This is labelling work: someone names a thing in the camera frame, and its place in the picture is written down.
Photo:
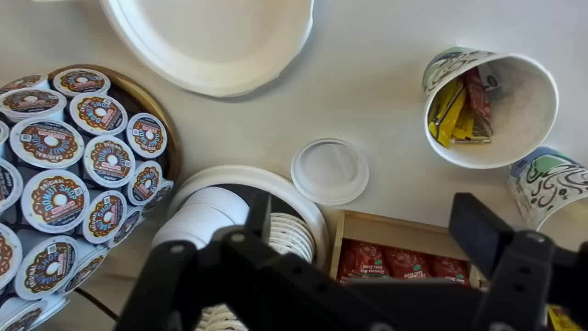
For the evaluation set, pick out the red sachet packet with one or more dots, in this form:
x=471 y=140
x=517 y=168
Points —
x=405 y=264
x=361 y=260
x=451 y=269

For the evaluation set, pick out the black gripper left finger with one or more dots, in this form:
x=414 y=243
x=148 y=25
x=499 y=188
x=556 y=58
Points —
x=203 y=277

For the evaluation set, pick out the red brown sachet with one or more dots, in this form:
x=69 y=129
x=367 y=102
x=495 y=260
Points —
x=479 y=98

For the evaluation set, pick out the orange donut coffee pod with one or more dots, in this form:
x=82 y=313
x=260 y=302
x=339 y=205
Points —
x=146 y=183
x=104 y=216
x=25 y=317
x=7 y=254
x=161 y=194
x=27 y=83
x=82 y=82
x=56 y=201
x=30 y=104
x=8 y=185
x=47 y=267
x=128 y=227
x=109 y=161
x=148 y=135
x=86 y=269
x=98 y=113
x=47 y=142

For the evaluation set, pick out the yellow sachet bundle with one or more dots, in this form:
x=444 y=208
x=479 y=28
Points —
x=561 y=321

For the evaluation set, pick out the patterned paper cup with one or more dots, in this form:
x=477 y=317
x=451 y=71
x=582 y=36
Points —
x=527 y=117
x=545 y=185

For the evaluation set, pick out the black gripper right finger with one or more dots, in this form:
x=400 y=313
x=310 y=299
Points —
x=516 y=277

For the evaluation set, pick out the white plastic cup lid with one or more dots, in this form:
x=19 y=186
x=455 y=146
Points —
x=332 y=170

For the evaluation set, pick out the wooden tiered condiment organizer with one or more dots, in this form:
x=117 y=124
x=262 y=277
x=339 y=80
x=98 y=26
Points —
x=392 y=229

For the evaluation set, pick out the yellow stick sachet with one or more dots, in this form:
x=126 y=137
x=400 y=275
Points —
x=453 y=117
x=471 y=129

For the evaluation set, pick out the large white paper plate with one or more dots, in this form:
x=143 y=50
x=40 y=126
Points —
x=209 y=37

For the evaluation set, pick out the white round tray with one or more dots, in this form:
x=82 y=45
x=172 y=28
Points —
x=245 y=175

